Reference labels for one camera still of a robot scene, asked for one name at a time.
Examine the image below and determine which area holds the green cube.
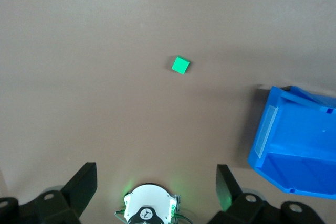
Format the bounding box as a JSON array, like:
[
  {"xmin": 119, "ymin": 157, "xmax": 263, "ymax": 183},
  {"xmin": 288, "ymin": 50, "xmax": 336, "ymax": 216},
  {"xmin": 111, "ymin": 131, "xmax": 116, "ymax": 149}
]
[{"xmin": 170, "ymin": 55, "xmax": 191, "ymax": 74}]

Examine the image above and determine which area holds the blue plastic storage bin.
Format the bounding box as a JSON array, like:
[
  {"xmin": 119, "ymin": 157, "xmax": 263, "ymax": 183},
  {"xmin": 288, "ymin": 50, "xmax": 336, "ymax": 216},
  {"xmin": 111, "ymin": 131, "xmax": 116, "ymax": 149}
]
[{"xmin": 247, "ymin": 85, "xmax": 336, "ymax": 200}]

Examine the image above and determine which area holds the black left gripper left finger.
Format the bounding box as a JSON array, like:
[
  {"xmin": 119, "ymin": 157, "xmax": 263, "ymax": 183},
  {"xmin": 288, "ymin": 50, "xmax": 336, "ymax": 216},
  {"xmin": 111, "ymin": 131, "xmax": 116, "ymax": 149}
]
[{"xmin": 0, "ymin": 162, "xmax": 98, "ymax": 224}]

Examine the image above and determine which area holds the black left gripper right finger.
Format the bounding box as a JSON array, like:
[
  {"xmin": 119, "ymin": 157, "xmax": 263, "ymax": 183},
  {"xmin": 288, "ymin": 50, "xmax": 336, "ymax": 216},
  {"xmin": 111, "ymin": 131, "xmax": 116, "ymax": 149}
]
[{"xmin": 209, "ymin": 164, "xmax": 324, "ymax": 224}]

